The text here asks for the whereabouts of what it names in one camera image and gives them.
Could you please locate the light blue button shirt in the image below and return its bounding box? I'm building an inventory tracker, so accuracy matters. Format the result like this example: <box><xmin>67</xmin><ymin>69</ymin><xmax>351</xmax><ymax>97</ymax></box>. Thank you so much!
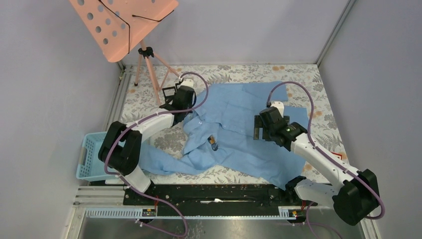
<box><xmin>139</xmin><ymin>82</ymin><xmax>305</xmax><ymax>188</ymax></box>

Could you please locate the light blue plastic basket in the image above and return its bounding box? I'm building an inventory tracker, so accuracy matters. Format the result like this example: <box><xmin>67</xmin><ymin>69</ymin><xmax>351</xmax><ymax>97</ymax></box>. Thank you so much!
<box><xmin>76</xmin><ymin>131</ymin><xmax>117</xmax><ymax>182</ymax></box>

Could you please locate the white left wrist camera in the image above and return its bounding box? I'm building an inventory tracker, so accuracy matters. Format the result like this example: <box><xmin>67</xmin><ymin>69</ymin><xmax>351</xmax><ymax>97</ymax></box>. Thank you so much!
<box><xmin>178</xmin><ymin>77</ymin><xmax>195</xmax><ymax>88</ymax></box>

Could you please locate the floral patterned table mat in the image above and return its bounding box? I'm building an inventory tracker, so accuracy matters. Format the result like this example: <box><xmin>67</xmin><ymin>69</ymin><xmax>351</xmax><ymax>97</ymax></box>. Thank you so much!
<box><xmin>113</xmin><ymin>64</ymin><xmax>348</xmax><ymax>184</ymax></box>

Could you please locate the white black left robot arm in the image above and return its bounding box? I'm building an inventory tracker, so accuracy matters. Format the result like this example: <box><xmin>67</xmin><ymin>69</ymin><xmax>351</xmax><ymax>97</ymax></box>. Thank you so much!
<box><xmin>98</xmin><ymin>86</ymin><xmax>196</xmax><ymax>205</ymax></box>

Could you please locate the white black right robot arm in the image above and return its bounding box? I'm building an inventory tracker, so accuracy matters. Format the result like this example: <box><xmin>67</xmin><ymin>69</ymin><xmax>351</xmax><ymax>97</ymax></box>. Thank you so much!
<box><xmin>253</xmin><ymin>105</ymin><xmax>382</xmax><ymax>226</ymax></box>

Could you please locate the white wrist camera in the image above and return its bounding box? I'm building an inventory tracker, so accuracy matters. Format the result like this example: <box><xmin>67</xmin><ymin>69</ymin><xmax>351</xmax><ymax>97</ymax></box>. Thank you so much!
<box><xmin>270</xmin><ymin>101</ymin><xmax>285</xmax><ymax>117</ymax></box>
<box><xmin>178</xmin><ymin>77</ymin><xmax>195</xmax><ymax>88</ymax></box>

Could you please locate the black four-compartment brooch tray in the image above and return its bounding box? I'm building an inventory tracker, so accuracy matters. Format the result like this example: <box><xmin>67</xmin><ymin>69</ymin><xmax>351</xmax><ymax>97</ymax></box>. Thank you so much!
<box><xmin>162</xmin><ymin>86</ymin><xmax>178</xmax><ymax>105</ymax></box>

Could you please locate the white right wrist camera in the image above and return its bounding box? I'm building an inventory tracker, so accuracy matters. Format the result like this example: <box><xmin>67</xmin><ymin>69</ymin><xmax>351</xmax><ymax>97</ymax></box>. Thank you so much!
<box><xmin>270</xmin><ymin>101</ymin><xmax>285</xmax><ymax>117</ymax></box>

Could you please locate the pink perforated music stand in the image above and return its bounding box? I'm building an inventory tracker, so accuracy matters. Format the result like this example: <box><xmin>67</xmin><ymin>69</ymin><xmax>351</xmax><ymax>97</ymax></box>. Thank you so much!
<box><xmin>70</xmin><ymin>0</ymin><xmax>179</xmax><ymax>103</ymax></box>

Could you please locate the red white grid block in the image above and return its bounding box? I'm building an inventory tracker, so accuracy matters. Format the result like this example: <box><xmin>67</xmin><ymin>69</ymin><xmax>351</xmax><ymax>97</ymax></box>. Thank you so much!
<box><xmin>333</xmin><ymin>152</ymin><xmax>343</xmax><ymax>160</ymax></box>

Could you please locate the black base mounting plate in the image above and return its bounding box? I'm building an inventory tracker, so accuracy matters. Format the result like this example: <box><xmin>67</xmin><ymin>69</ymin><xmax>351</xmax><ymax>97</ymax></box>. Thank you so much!
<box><xmin>123</xmin><ymin>184</ymin><xmax>310</xmax><ymax>217</ymax></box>

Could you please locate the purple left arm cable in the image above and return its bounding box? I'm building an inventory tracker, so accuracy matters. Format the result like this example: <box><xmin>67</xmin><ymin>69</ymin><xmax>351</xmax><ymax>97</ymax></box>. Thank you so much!
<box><xmin>104</xmin><ymin>72</ymin><xmax>210</xmax><ymax>239</ymax></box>

